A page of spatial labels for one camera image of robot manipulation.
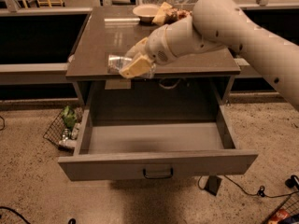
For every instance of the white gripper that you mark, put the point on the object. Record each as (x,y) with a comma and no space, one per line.
(156,47)

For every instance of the silver blue redbull can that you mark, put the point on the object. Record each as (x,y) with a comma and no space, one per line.
(116,63)

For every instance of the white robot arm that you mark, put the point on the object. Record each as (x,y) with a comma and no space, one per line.
(212,25)

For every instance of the grey cabinet with top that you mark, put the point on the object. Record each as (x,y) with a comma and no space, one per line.
(187,90)

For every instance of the grey open top drawer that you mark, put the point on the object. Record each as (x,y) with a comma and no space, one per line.
(123,152)

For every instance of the silver can in basket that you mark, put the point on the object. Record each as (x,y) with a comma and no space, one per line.
(66,140)

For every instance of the white ceramic bowl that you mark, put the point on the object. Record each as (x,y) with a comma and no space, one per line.
(146,12)

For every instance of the brown yellow chip bag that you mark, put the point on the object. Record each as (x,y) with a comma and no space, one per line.
(168,14)

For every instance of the green snack bag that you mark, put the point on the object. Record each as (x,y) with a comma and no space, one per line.
(69,117)

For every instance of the orange snack bag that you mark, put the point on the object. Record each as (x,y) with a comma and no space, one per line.
(280,217)

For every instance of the black wire basket left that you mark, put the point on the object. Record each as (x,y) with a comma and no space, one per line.
(54,132)

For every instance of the black wire basket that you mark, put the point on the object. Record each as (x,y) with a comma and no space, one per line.
(54,132)
(291,205)

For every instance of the black drawer handle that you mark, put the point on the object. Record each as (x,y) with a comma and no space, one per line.
(156,175)

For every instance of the black wire basket right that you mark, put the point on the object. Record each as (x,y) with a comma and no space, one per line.
(291,205)

